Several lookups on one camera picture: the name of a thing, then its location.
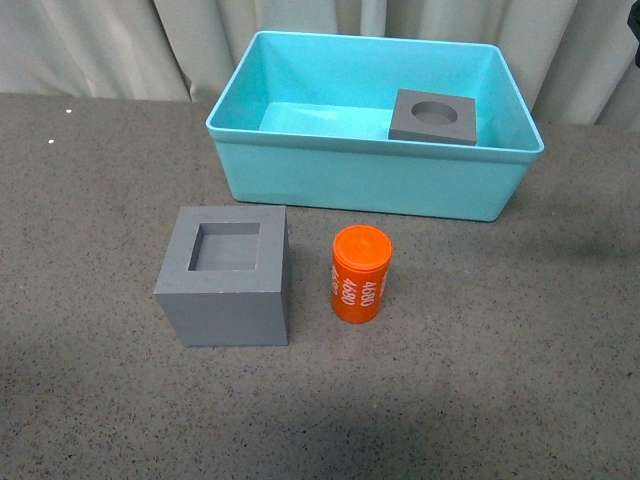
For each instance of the orange cylinder with white numbers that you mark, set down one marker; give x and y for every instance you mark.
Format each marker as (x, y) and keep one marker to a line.
(361, 259)

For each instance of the gray block with square recess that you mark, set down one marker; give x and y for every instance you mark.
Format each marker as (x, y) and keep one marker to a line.
(225, 279)

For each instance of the gray block with round hole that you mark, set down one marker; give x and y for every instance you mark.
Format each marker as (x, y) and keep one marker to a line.
(431, 117)

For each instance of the light blue plastic box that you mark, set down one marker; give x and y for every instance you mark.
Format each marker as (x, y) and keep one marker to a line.
(304, 121)

